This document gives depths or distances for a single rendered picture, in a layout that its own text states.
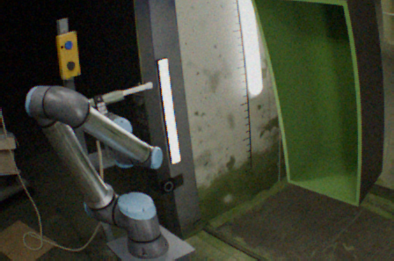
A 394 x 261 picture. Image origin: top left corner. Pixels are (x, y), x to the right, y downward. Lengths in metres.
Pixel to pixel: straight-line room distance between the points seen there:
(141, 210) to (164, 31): 1.11
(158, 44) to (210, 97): 0.51
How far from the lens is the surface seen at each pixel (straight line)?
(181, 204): 2.64
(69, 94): 1.28
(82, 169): 1.51
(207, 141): 2.60
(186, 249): 1.71
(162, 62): 2.27
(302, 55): 2.36
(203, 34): 2.45
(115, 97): 2.03
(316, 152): 2.70
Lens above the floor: 1.72
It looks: 19 degrees down
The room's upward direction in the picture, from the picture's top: 6 degrees counter-clockwise
